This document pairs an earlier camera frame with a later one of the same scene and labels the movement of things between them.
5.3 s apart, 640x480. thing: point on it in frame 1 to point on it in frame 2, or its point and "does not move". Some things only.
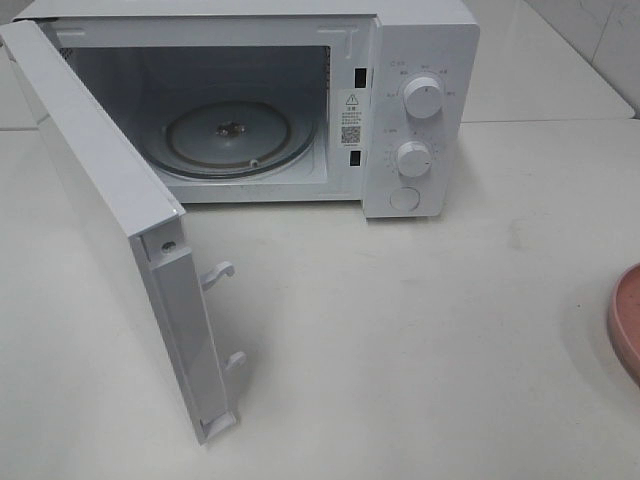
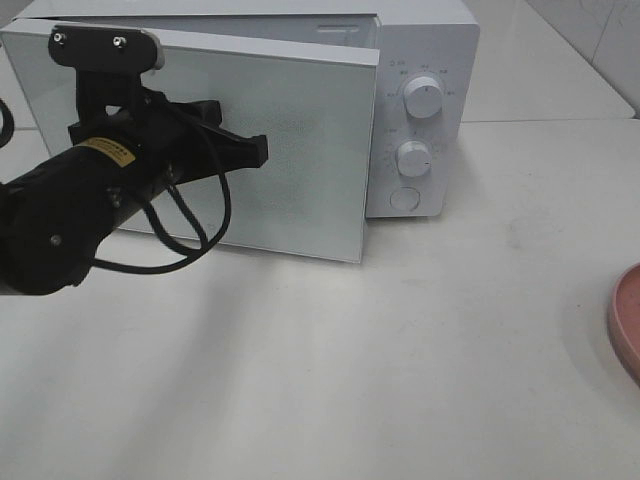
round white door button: (405, 198) does not move
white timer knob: (414, 158) does not move
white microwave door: (148, 209) to (318, 114)
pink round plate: (624, 325) does not move
